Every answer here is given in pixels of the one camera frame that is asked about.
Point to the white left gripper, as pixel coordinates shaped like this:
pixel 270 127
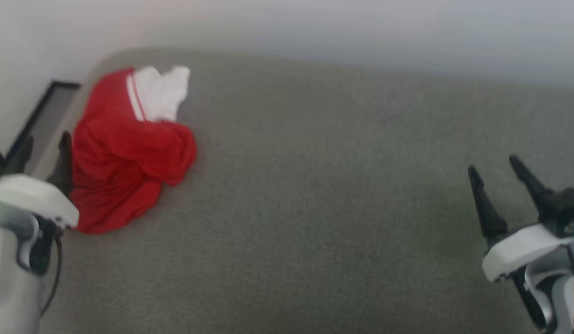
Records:
pixel 32 195

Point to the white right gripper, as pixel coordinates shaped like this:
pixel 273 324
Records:
pixel 523 248

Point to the red and white shirt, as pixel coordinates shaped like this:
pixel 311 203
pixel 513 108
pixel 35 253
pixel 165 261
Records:
pixel 124 157

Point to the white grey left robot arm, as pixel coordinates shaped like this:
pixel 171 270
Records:
pixel 11 278

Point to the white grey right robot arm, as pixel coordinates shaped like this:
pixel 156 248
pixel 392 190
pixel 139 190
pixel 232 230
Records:
pixel 560 297

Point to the black framed floor panel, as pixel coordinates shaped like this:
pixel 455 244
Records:
pixel 46 116

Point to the grey fabric sofa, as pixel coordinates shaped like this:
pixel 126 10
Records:
pixel 315 199

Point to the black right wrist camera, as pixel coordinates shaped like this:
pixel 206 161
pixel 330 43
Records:
pixel 567 204

